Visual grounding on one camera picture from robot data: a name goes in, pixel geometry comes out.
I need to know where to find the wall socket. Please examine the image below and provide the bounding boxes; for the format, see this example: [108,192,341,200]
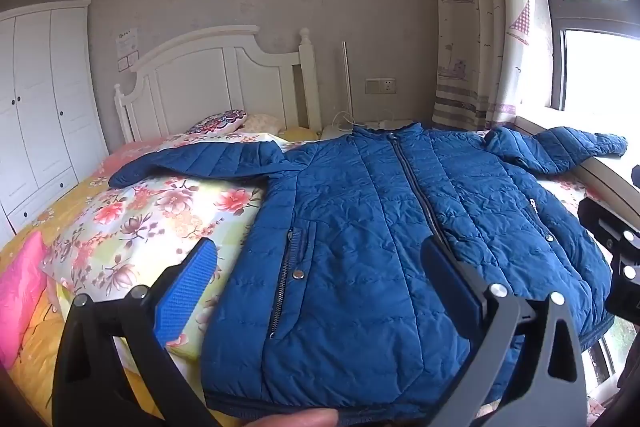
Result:
[364,77,397,96]

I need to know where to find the white wardrobe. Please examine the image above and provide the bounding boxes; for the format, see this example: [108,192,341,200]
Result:
[0,0,109,234]

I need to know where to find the white bed headboard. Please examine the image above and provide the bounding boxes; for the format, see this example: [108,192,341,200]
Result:
[114,25,322,144]

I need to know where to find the mandala pattern cushion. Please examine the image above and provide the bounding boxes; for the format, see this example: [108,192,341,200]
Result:
[187,109,249,136]

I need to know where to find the person's left hand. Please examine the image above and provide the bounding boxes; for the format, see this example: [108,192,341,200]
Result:
[239,407,342,427]

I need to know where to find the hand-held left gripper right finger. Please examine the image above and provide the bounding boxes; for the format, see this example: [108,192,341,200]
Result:
[421,236,587,427]

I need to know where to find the blue puffer jacket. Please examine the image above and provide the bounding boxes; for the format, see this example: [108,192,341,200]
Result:
[107,122,629,419]

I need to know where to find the yellow pillow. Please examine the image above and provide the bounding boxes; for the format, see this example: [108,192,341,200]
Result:
[277,125,321,142]

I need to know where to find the pink pillow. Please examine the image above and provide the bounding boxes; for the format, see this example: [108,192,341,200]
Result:
[0,231,49,369]

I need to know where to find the cream floral pillow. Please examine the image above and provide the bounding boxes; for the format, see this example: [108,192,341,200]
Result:
[244,114,284,136]

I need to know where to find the sailboat print curtain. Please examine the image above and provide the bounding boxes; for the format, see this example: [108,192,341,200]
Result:
[425,0,560,131]

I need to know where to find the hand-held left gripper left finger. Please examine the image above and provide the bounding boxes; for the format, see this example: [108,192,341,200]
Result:
[51,237,222,427]

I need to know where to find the white wall notice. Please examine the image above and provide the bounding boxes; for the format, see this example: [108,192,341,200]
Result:
[115,28,139,58]

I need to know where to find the window sill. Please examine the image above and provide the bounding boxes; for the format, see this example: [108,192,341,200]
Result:
[514,113,640,230]

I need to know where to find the dark framed window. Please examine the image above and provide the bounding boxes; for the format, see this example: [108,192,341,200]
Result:
[524,0,640,114]

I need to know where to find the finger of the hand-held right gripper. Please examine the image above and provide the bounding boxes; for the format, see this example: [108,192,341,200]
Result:
[577,198,640,324]

